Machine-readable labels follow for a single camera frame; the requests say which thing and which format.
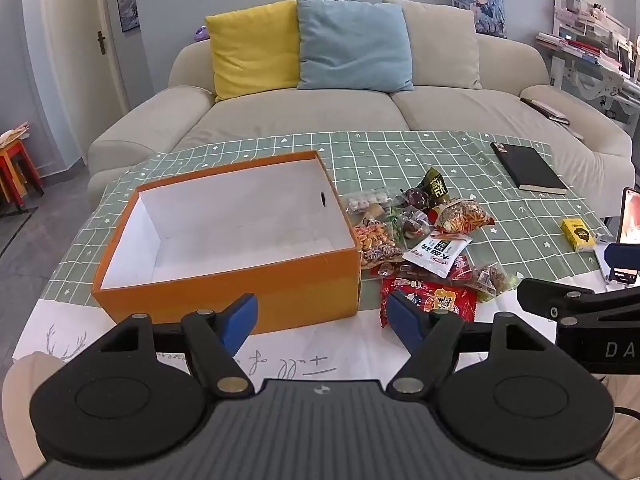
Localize orange cardboard box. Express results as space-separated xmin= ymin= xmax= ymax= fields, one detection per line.
xmin=91 ymin=149 xmax=362 ymax=337

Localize light blue pillow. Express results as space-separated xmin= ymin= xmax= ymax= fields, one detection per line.
xmin=296 ymin=0 xmax=416 ymax=93

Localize small yellow box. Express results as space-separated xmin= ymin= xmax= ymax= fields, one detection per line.
xmin=560 ymin=217 xmax=597 ymax=253

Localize stack of books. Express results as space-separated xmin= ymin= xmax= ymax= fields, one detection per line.
xmin=537 ymin=32 xmax=608 ymax=64

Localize red stool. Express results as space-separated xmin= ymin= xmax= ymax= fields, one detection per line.
xmin=0 ymin=139 xmax=45 ymax=211

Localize black notebook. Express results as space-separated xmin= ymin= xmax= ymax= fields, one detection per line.
xmin=490 ymin=141 xmax=569 ymax=196

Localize clear packet of orange strips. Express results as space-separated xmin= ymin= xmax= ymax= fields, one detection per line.
xmin=432 ymin=198 xmax=496 ymax=234

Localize clear dark snack packet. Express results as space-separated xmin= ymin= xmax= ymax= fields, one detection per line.
xmin=397 ymin=208 xmax=433 ymax=241

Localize large red snack packet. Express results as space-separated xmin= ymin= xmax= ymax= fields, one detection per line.
xmin=378 ymin=276 xmax=478 ymax=328

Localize black and gold snack packet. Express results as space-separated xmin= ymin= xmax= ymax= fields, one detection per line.
xmin=419 ymin=167 xmax=451 ymax=211

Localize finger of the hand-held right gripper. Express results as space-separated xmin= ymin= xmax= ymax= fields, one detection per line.
xmin=516 ymin=276 xmax=640 ymax=329

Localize clear packet of white balls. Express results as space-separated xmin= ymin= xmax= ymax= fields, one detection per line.
xmin=342 ymin=188 xmax=393 ymax=223

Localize white desk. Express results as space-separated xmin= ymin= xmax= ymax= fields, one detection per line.
xmin=535 ymin=0 xmax=640 ymax=121

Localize white door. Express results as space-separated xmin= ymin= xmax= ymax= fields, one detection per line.
xmin=42 ymin=0 xmax=131 ymax=116

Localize green checked tablecloth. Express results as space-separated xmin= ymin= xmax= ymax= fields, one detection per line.
xmin=37 ymin=130 xmax=613 ymax=311

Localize beige sofa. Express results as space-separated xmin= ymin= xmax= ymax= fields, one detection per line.
xmin=87 ymin=0 xmax=636 ymax=206

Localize white printed table cover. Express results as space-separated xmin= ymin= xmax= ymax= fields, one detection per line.
xmin=12 ymin=260 xmax=608 ymax=386

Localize printed figure pillow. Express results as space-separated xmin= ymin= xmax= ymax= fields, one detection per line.
xmin=447 ymin=0 xmax=508 ymax=39

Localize smartphone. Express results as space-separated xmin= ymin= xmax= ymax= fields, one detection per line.
xmin=617 ymin=186 xmax=640 ymax=246

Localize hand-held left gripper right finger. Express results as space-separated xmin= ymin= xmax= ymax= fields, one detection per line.
xmin=387 ymin=290 xmax=556 ymax=395

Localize papers on stool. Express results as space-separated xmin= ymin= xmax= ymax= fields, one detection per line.
xmin=0 ymin=121 xmax=32 ymax=148

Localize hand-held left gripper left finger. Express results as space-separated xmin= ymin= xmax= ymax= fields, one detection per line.
xmin=92 ymin=294 xmax=259 ymax=395

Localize round dark snack packet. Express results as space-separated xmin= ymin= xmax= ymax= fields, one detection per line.
xmin=400 ymin=186 xmax=431 ymax=209

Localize small red snack packet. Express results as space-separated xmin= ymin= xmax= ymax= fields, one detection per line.
xmin=447 ymin=255 xmax=476 ymax=283

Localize green sausage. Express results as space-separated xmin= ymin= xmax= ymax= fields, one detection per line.
xmin=387 ymin=205 xmax=403 ymax=246

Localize clear mixed snack packet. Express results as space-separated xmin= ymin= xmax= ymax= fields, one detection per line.
xmin=350 ymin=212 xmax=405 ymax=268

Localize beige pillow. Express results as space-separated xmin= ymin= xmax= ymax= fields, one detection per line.
xmin=382 ymin=0 xmax=482 ymax=92

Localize dark book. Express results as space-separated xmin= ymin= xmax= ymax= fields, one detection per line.
xmin=520 ymin=96 xmax=571 ymax=126

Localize white breadstick packet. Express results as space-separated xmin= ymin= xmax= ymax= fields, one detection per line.
xmin=401 ymin=235 xmax=473 ymax=279

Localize yellow pillow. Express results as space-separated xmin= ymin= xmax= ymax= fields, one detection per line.
xmin=204 ymin=0 xmax=301 ymax=102

